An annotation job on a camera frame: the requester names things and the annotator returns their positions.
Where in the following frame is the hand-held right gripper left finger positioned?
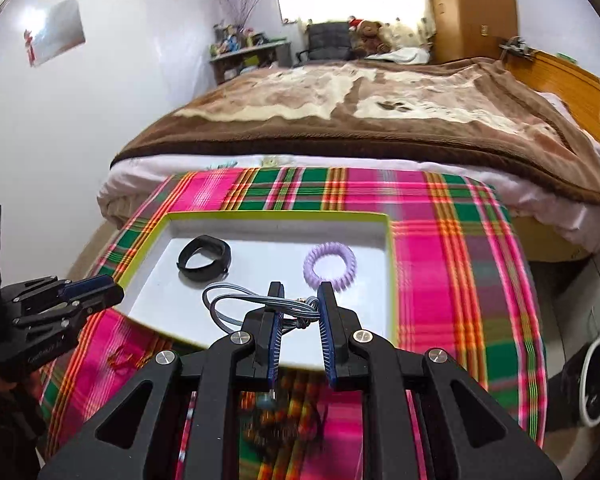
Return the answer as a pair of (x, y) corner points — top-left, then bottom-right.
(37, 281), (286, 480)

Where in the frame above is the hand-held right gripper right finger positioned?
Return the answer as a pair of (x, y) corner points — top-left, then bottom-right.
(317, 282), (563, 480)

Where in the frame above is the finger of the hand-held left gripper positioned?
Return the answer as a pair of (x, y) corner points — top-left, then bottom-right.
(2, 275), (126, 312)
(12, 304), (122, 341)

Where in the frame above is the grey-blue cord hair tie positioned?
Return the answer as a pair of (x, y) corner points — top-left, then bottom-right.
(201, 282), (326, 336)

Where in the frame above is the white tray with green rim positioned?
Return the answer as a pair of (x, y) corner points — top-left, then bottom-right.
(115, 211), (398, 373)

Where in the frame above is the black fitness band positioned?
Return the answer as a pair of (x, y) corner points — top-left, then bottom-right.
(176, 235), (232, 286)

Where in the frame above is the pale bedsheet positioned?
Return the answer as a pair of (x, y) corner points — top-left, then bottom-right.
(96, 152), (600, 261)

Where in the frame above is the pink green plaid cloth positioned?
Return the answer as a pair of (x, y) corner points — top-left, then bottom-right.
(37, 166), (548, 480)

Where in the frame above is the brown patterned blanket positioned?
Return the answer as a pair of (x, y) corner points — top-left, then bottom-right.
(110, 57), (600, 208)

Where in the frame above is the cluttered dresser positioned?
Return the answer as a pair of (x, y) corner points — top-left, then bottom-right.
(209, 40), (293, 85)

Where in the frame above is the clutter of desk trinkets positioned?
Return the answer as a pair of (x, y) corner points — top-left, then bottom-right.
(210, 22), (268, 56)

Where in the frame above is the white pillow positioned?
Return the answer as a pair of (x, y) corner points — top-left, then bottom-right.
(367, 46), (433, 65)

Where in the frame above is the black chair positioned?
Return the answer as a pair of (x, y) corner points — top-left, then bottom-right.
(295, 22), (356, 66)

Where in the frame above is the brown teddy bear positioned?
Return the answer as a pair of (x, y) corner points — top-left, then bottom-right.
(349, 17), (396, 56)

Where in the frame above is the vase of dry branches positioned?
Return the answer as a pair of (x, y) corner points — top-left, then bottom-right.
(215, 0), (268, 36)

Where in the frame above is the small device on headboard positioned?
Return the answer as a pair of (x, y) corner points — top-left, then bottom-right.
(497, 35), (536, 61)

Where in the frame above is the wooden headboard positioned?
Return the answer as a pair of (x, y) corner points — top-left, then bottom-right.
(500, 47), (600, 161)

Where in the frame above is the wooden wardrobe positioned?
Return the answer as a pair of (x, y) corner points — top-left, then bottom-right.
(425, 0), (518, 65)

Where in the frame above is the purple spiral hair tie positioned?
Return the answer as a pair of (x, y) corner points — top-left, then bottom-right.
(303, 241), (357, 290)

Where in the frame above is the black beaded hair tie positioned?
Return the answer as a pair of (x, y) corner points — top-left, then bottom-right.
(252, 390), (331, 448)

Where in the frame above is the red cord figurine charm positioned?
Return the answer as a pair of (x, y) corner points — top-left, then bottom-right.
(107, 347), (136, 368)

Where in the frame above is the wall poster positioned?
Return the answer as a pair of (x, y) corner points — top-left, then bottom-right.
(24, 0), (87, 67)

